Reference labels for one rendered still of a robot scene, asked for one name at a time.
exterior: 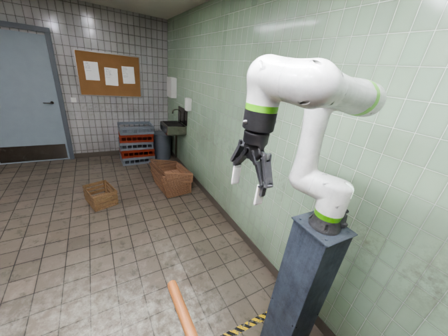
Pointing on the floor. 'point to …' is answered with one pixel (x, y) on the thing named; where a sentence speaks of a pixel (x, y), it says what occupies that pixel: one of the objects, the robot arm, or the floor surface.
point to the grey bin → (162, 145)
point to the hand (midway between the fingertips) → (245, 190)
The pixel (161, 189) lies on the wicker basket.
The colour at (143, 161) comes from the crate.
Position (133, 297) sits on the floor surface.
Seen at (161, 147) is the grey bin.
